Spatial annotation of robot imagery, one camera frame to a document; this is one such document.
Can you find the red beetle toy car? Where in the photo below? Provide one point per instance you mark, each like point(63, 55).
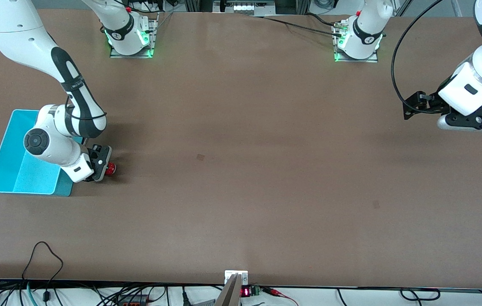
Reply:
point(111, 169)

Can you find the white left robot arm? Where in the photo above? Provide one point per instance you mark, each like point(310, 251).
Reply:
point(366, 25)

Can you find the blue plastic box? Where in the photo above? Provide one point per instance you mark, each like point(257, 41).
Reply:
point(9, 165)

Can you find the red digit display module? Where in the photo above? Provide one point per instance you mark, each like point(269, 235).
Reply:
point(249, 291)

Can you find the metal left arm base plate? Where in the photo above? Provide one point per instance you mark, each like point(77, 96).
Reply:
point(372, 59)

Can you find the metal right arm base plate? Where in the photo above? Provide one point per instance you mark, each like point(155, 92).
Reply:
point(154, 40)

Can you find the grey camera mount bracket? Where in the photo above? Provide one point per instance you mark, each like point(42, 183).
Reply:
point(230, 291)

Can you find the aluminium frame with light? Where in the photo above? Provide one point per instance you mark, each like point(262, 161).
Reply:
point(245, 7)

